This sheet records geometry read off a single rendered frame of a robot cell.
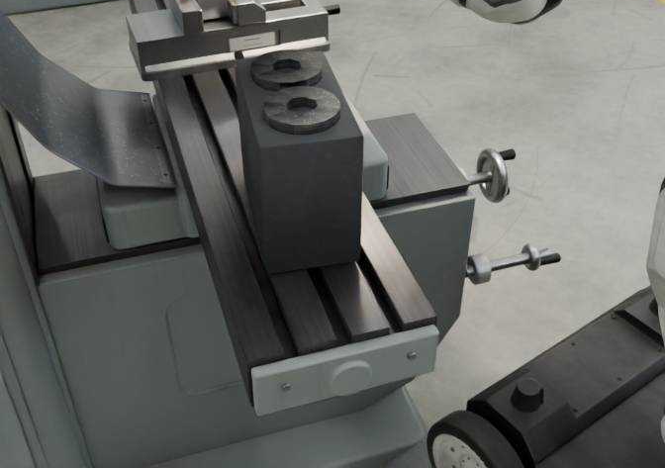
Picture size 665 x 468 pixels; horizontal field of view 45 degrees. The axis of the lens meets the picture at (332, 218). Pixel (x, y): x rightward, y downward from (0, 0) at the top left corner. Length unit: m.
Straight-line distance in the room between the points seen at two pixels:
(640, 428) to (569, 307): 1.05
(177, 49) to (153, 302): 0.44
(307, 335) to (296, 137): 0.23
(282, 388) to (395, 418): 0.92
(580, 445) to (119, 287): 0.80
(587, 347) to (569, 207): 1.37
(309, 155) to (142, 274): 0.58
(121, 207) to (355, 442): 0.76
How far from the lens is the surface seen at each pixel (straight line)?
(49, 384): 1.50
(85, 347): 1.50
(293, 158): 0.90
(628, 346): 1.51
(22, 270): 1.36
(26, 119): 1.24
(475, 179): 1.69
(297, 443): 1.78
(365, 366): 0.93
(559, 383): 1.41
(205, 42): 1.45
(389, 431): 1.80
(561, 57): 3.77
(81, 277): 1.39
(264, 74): 1.00
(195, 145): 1.25
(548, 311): 2.40
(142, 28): 1.48
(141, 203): 1.33
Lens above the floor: 1.63
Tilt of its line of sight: 38 degrees down
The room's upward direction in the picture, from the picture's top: straight up
